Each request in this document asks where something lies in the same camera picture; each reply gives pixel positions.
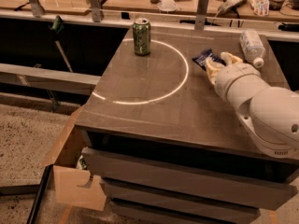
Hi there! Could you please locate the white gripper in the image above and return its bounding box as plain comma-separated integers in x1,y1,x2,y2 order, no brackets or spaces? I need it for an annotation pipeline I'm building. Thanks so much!
206,52,261,101

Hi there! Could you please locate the blue rxbar wrapper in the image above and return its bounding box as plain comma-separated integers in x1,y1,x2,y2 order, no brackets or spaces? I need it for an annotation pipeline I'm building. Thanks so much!
192,49,225,70

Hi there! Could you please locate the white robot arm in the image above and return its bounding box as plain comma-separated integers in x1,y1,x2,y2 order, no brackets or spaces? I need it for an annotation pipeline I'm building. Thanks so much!
205,52,299,158

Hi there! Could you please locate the clear plastic water bottle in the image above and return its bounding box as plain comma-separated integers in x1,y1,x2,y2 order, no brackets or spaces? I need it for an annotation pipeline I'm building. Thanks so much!
239,29,265,69

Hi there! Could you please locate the grey power strip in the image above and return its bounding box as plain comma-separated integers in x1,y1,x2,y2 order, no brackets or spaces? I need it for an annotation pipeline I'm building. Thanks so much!
218,0,248,15

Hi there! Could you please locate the colourful snack packet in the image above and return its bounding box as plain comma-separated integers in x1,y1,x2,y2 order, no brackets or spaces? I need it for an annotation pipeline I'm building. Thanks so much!
251,0,269,16

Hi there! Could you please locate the white bowl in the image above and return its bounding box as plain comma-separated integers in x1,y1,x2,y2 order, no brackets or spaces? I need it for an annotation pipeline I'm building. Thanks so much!
157,0,178,12

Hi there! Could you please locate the black mesh cup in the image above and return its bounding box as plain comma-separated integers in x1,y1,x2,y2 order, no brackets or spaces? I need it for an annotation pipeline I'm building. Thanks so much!
269,0,285,10

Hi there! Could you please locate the green soda can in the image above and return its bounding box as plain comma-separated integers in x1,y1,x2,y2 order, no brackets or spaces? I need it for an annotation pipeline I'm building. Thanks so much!
133,18,150,56

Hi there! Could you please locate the grey drawer cabinet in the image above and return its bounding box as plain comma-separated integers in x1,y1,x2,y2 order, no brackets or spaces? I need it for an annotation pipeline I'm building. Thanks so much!
76,27,298,224

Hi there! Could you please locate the brown cardboard box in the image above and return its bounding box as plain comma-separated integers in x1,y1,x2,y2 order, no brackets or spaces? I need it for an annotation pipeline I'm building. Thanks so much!
44,107,107,211

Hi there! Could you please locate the green handled tool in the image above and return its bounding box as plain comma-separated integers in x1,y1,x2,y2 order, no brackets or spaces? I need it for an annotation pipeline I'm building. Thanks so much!
50,15,73,72

